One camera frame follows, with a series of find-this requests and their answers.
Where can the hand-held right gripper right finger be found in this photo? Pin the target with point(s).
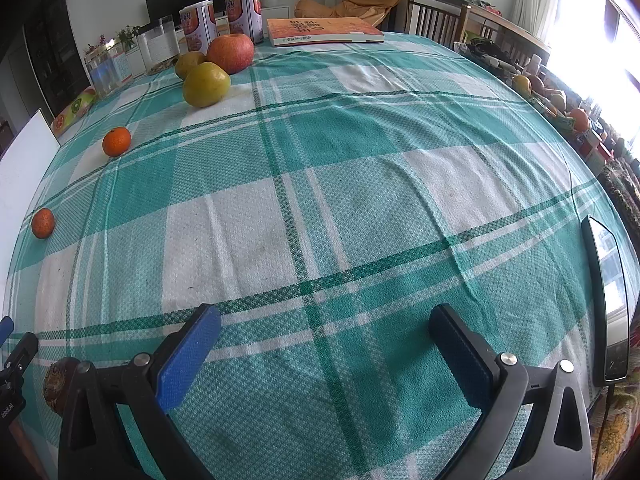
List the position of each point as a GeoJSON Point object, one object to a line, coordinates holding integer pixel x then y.
{"type": "Point", "coordinates": [462, 355]}

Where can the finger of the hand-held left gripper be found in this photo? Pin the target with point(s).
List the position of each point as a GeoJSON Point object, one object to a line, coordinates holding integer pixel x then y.
{"type": "Point", "coordinates": [5, 329]}
{"type": "Point", "coordinates": [21, 352]}

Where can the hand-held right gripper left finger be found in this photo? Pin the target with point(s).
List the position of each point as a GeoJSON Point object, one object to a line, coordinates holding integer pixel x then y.
{"type": "Point", "coordinates": [187, 355]}

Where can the dark brown passion fruit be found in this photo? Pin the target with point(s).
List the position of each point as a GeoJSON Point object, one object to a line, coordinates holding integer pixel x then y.
{"type": "Point", "coordinates": [54, 385]}

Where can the orange tangerine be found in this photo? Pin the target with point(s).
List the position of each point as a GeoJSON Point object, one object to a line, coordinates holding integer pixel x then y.
{"type": "Point", "coordinates": [116, 141]}
{"type": "Point", "coordinates": [42, 222]}

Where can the white cardboard box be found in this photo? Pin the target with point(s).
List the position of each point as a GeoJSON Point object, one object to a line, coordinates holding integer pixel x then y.
{"type": "Point", "coordinates": [25, 180]}

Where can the red apple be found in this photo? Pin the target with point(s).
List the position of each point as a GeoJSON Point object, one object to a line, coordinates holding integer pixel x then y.
{"type": "Point", "coordinates": [230, 53]}

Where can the green checked tablecloth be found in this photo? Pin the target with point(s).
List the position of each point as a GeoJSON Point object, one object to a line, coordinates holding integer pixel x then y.
{"type": "Point", "coordinates": [350, 210]}

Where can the kiwi print snack packet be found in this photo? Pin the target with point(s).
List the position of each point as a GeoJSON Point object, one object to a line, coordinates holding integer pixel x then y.
{"type": "Point", "coordinates": [75, 109]}

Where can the orange persimmon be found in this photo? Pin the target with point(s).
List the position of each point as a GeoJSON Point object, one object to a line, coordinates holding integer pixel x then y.
{"type": "Point", "coordinates": [580, 118]}

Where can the yellow apple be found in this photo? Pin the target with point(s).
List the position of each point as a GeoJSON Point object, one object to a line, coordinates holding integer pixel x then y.
{"type": "Point", "coordinates": [522, 84]}

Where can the clear jar gold lid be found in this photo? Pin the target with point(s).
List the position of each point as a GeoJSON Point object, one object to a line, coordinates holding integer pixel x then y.
{"type": "Point", "coordinates": [107, 71]}

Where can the black glass cabinet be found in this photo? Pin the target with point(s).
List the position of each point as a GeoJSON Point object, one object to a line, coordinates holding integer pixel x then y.
{"type": "Point", "coordinates": [55, 55]}

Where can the red flowers in pot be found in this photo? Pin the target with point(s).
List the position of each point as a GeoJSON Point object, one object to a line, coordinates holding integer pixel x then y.
{"type": "Point", "coordinates": [95, 45]}

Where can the clear jar dark lid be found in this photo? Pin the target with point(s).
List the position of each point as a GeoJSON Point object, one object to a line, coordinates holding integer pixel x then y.
{"type": "Point", "coordinates": [157, 46]}

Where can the green potted plant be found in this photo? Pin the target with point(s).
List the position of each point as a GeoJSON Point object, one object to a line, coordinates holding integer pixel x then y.
{"type": "Point", "coordinates": [127, 36]}

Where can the red and white can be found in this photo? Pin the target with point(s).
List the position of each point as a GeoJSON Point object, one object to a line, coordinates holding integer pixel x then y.
{"type": "Point", "coordinates": [243, 15]}
{"type": "Point", "coordinates": [197, 27]}

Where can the wooden slatted chair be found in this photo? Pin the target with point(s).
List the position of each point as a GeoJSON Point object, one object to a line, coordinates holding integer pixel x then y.
{"type": "Point", "coordinates": [432, 12]}

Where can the orange book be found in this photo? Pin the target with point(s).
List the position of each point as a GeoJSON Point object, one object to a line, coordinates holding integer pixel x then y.
{"type": "Point", "coordinates": [320, 30]}

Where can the orange cushioned chair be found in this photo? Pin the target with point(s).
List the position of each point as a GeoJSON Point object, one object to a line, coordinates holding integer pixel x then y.
{"type": "Point", "coordinates": [350, 2]}

